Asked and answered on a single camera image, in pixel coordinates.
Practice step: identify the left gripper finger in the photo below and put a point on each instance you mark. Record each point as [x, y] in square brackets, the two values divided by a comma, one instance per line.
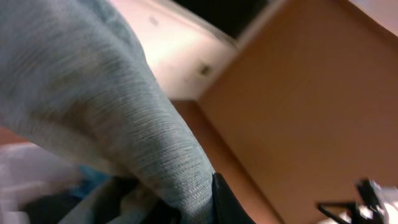
[227, 208]

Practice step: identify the blue garment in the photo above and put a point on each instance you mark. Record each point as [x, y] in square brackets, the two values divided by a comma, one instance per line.
[91, 179]

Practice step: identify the light blue jeans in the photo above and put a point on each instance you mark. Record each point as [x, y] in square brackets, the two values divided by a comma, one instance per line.
[75, 81]

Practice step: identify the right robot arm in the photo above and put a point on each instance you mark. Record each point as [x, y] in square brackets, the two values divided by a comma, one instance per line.
[378, 206]

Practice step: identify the clear plastic storage container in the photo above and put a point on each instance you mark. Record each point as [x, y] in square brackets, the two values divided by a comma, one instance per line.
[35, 185]

